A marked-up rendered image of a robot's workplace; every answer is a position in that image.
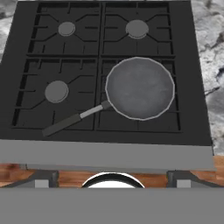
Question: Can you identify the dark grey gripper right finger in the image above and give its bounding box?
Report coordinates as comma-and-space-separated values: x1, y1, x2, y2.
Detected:
166, 170, 224, 189

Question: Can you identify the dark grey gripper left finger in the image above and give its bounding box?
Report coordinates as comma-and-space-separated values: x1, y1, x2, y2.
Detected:
0, 170, 60, 189

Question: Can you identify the grey frying pan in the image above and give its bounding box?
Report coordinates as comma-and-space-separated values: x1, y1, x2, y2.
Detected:
41, 56, 176, 137

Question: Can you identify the black gas stove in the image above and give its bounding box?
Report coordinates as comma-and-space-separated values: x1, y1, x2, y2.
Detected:
0, 0, 218, 172

